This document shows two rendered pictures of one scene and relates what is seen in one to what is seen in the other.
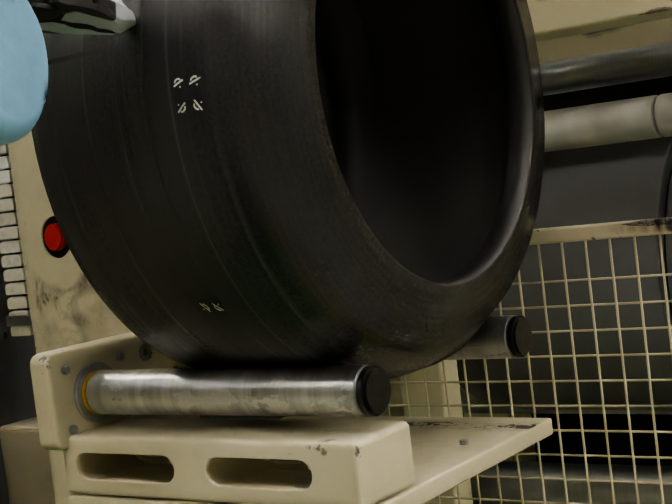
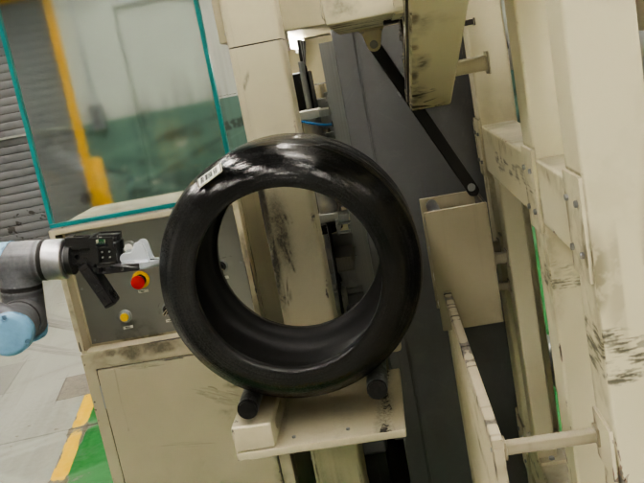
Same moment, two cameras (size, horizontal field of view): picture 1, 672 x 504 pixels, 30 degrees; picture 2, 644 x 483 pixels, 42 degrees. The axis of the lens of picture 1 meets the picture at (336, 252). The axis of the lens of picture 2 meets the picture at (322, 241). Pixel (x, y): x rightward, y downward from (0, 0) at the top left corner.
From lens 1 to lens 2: 1.72 m
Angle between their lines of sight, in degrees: 60
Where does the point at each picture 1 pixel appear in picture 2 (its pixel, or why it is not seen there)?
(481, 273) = (323, 365)
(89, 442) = not seen: hidden behind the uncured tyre
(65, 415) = not seen: hidden behind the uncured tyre
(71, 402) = not seen: hidden behind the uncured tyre
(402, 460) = (264, 437)
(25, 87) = (13, 342)
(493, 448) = (342, 438)
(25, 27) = (12, 326)
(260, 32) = (169, 281)
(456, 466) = (309, 443)
